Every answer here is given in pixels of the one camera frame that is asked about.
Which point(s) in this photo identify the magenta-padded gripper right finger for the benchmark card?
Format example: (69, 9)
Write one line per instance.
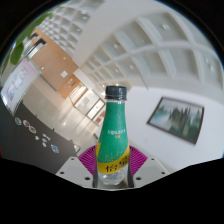
(151, 170)

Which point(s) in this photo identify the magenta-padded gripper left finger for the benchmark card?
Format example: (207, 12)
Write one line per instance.
(73, 171)

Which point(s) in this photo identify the green drink bottle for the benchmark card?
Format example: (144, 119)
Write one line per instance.
(112, 143)

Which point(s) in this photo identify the blue rectangular sticker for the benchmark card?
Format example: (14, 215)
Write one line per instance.
(55, 148)

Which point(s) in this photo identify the framed landscape painting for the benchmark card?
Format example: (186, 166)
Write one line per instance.
(176, 120)

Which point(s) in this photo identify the round colourful sticker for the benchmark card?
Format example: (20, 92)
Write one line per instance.
(26, 124)
(18, 121)
(32, 129)

